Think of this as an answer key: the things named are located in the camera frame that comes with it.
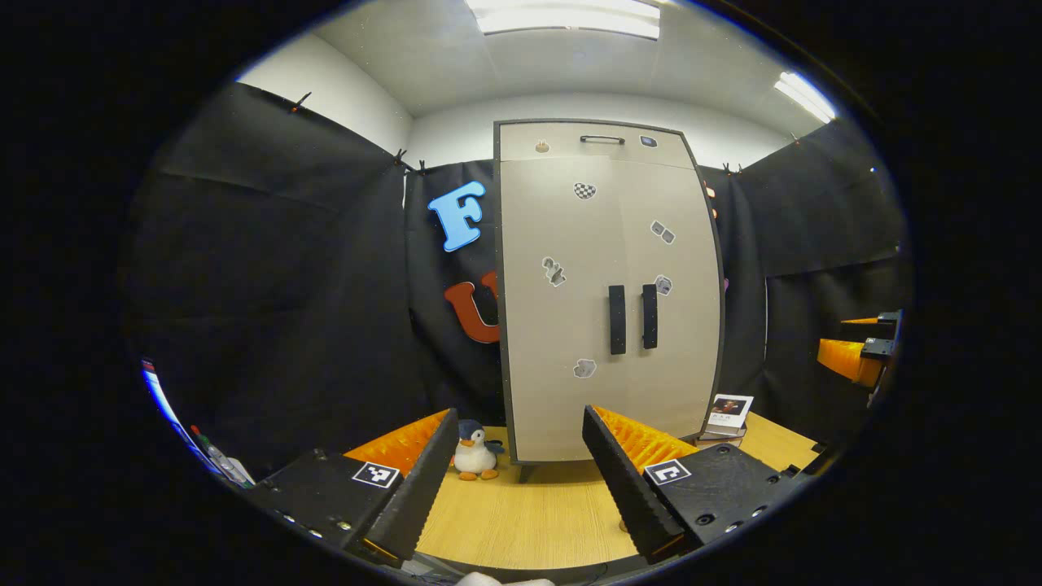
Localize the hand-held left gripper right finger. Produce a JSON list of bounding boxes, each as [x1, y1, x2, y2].
[[581, 405, 803, 564]]

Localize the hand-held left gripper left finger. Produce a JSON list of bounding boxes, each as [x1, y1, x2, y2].
[[244, 408, 461, 568]]

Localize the grey cabinet door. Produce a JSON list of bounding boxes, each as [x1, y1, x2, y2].
[[499, 156, 637, 463], [615, 159, 724, 444]]

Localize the grey cabinet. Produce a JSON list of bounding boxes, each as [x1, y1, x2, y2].
[[493, 119, 727, 483]]

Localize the penguin plush toy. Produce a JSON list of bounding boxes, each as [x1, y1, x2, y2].
[[452, 419, 506, 482]]

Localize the white photo cover book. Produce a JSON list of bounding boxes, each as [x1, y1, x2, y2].
[[707, 395, 755, 430]]

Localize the narrow ceiling light panel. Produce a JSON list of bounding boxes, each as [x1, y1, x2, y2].
[[773, 72, 838, 123]]

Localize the black backdrop cloth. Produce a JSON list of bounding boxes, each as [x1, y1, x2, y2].
[[122, 81, 913, 489]]

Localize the large ceiling light panel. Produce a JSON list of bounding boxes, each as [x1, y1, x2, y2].
[[464, 0, 662, 40]]

